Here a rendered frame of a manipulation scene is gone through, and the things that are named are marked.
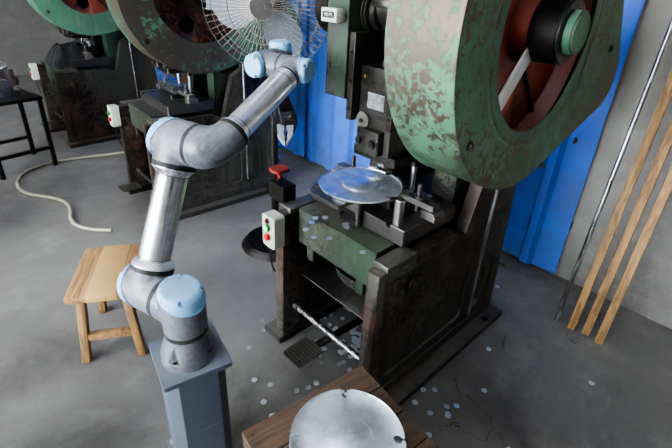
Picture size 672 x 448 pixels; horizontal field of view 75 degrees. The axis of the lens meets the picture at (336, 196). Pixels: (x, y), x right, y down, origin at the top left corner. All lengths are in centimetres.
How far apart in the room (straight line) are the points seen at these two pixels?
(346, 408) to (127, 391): 94
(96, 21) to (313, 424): 355
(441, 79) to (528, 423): 138
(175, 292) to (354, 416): 57
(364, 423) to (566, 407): 99
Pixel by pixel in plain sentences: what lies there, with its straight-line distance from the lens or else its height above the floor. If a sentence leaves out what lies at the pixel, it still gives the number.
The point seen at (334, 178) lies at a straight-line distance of 155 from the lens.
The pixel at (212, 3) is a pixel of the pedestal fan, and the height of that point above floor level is 129.
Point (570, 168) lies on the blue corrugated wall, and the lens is 249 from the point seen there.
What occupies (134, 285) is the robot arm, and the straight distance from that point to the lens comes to 130.
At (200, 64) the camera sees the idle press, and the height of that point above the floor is 97.
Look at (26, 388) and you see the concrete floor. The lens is 211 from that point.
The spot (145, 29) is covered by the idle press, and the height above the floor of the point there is 115.
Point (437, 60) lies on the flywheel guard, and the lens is 90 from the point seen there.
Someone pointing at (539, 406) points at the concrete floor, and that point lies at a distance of 200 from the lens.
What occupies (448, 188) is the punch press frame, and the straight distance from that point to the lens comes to 166.
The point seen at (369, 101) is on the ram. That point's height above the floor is 106.
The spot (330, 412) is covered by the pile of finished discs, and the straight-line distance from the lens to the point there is 129.
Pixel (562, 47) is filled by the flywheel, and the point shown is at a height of 130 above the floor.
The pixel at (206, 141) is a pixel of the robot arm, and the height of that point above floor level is 104.
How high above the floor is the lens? 141
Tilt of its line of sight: 26 degrees down
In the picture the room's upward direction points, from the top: 3 degrees clockwise
